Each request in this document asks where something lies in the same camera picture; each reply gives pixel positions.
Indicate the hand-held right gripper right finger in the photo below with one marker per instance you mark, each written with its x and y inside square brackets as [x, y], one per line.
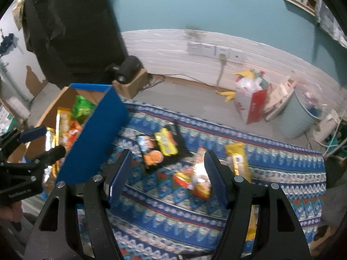
[217, 178]

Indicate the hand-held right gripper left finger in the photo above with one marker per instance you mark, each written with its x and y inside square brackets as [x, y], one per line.
[119, 178]

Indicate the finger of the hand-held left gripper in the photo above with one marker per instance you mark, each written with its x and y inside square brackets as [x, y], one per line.
[34, 134]
[54, 153]

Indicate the beige nut snack packet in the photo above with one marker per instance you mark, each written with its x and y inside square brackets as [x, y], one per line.
[198, 178]

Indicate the orange snack packet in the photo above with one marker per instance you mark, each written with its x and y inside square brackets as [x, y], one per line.
[74, 135]

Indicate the long yellow snack packet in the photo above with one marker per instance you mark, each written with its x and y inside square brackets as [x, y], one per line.
[63, 124]

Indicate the blue cardboard box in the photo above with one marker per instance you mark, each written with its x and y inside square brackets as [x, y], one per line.
[92, 146]

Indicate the green snack packet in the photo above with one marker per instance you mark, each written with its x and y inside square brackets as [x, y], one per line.
[82, 107]

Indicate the person's left hand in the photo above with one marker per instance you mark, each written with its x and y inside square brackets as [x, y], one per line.
[10, 212]

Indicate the yellow snack packet blue label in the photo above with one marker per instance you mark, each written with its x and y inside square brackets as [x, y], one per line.
[238, 159]

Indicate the black snack packet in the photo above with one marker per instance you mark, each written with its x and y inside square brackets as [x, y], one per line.
[173, 151]

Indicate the small yellow snack packet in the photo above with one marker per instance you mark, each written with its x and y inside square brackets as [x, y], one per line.
[250, 222]

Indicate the blue patterned blanket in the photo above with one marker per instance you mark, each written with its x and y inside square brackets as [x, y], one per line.
[168, 214]

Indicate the red white paper bag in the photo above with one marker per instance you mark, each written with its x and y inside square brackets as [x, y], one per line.
[252, 105]

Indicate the banana peel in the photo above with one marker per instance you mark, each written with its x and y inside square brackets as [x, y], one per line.
[226, 94]
[244, 74]

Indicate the small brown cardboard box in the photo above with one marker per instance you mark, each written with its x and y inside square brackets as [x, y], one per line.
[132, 86]

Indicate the brown white paper bag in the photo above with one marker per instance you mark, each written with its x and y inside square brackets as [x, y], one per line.
[279, 100]

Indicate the blue grey trash bin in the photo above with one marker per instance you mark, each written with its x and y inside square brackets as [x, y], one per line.
[298, 119]

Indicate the black round device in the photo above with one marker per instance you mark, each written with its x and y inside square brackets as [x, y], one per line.
[128, 69]

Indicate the black cloth cover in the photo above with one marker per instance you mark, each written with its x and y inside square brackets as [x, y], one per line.
[76, 27]

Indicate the white electric kettle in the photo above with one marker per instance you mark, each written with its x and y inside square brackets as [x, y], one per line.
[326, 126]

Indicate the wooden window ledge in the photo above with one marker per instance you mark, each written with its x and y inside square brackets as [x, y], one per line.
[298, 4]

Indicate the silver foil curtain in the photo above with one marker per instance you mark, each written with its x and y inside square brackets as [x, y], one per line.
[333, 24]

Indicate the white wall socket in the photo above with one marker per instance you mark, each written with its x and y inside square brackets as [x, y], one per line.
[194, 48]
[238, 57]
[223, 51]
[208, 50]

